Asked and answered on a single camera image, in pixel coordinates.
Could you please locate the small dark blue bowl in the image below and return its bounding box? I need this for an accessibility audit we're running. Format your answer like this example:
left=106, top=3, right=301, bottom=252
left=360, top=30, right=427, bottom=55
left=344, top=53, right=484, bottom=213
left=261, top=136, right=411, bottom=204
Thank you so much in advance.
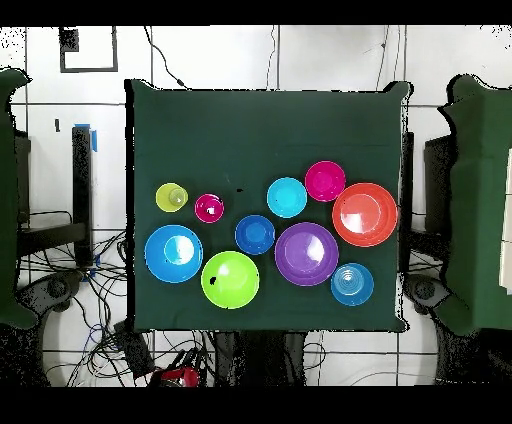
left=234, top=214, right=277, bottom=256

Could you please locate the small cyan bowl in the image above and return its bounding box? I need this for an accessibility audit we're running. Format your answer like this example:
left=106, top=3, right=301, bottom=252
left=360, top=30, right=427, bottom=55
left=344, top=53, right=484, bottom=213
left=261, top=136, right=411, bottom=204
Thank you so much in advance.
left=266, top=176, right=309, bottom=220

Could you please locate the pink cup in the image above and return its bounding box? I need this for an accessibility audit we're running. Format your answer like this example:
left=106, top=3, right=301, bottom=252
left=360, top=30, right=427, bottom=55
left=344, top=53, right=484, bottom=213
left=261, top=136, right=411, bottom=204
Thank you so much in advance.
left=194, top=192, right=226, bottom=224

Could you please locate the purple bowl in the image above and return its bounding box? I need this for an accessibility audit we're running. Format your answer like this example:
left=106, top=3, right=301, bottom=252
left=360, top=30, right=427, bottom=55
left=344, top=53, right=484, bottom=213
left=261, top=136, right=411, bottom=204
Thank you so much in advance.
left=274, top=221, right=341, bottom=288

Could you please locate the green bowl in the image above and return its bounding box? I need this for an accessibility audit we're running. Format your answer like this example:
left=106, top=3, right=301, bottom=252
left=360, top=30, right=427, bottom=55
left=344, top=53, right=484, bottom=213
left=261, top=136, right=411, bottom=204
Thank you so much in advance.
left=200, top=250, right=261, bottom=310

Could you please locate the pink bowl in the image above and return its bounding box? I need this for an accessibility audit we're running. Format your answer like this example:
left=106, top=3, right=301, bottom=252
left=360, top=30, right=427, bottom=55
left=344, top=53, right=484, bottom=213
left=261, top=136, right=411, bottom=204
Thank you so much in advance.
left=304, top=160, right=348, bottom=203

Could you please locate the dark green table cloth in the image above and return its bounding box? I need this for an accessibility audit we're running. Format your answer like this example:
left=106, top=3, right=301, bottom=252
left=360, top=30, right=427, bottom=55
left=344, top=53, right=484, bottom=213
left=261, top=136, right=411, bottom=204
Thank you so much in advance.
left=125, top=78, right=413, bottom=334

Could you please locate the yellow cup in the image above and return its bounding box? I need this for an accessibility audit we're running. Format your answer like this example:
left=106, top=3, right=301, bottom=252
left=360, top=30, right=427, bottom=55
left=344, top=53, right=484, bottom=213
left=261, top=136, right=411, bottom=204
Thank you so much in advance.
left=154, top=182, right=190, bottom=214

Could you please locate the large blue bowl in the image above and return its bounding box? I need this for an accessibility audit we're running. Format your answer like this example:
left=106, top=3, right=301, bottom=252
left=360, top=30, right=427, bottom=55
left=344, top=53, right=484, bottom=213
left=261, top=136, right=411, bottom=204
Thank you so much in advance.
left=143, top=223, right=205, bottom=285

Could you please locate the orange bowl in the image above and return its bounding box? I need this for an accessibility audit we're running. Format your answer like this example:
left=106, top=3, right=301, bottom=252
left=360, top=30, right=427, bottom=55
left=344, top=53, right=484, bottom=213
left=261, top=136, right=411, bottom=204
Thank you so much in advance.
left=331, top=182, right=400, bottom=248

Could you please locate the translucent blue bowl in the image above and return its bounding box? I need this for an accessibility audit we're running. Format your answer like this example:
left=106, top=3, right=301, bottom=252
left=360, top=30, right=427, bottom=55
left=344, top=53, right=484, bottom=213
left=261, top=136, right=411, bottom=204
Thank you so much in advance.
left=330, top=262, right=376, bottom=308

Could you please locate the blue tape strip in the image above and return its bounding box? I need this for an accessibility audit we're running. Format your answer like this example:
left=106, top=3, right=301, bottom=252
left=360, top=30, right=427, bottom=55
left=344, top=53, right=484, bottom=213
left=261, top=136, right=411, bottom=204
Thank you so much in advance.
left=73, top=122, right=99, bottom=154

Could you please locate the black equipment box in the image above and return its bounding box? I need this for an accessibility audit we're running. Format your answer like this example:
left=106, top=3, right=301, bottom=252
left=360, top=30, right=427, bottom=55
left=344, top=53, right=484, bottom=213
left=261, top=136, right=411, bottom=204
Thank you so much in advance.
left=423, top=134, right=457, bottom=237
left=13, top=133, right=32, bottom=225

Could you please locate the dark grey floor box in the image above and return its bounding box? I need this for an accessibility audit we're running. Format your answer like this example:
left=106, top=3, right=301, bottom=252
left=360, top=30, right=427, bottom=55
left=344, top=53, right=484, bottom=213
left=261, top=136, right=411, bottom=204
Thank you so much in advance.
left=113, top=319, right=156, bottom=379

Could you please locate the grey round floor base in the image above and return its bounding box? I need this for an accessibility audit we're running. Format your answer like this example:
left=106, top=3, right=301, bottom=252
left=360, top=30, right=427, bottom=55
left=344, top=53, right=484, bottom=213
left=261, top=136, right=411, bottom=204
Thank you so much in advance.
left=403, top=273, right=451, bottom=315
left=17, top=271, right=85, bottom=317

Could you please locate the green-covered side table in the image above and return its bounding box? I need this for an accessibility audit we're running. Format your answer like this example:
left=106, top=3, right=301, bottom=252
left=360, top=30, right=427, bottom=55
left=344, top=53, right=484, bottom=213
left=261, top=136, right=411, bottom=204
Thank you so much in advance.
left=433, top=73, right=512, bottom=337
left=0, top=67, right=39, bottom=329

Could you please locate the white sheet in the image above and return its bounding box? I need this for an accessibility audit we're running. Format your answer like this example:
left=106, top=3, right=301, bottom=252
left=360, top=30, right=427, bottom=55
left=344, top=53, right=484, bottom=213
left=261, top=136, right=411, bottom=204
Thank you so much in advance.
left=498, top=147, right=512, bottom=296

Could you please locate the black floor cable with plug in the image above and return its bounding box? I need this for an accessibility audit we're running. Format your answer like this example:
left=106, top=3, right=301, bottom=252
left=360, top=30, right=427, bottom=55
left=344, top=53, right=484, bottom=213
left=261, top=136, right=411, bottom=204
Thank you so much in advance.
left=142, top=25, right=190, bottom=90

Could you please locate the black metal frame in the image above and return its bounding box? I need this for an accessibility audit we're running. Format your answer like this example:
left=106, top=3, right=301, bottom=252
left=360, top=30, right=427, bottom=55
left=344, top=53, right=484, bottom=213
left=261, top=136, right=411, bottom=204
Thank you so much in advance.
left=398, top=130, right=416, bottom=275
left=15, top=125, right=95, bottom=268

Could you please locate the thin black floor cable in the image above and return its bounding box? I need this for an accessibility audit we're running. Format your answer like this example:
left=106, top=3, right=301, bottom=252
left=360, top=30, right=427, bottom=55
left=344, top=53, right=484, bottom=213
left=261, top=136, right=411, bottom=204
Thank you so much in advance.
left=374, top=25, right=391, bottom=92
left=266, top=25, right=281, bottom=90

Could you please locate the tangle of floor cables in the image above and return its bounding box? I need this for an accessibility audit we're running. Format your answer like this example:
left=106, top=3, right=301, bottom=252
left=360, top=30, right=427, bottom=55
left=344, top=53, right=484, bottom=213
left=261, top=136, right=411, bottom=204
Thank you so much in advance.
left=17, top=229, right=215, bottom=387

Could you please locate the black square floor frame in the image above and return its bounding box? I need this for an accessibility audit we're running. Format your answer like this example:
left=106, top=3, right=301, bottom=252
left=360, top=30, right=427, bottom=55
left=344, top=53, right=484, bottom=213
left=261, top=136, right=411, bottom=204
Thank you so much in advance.
left=58, top=25, right=120, bottom=74

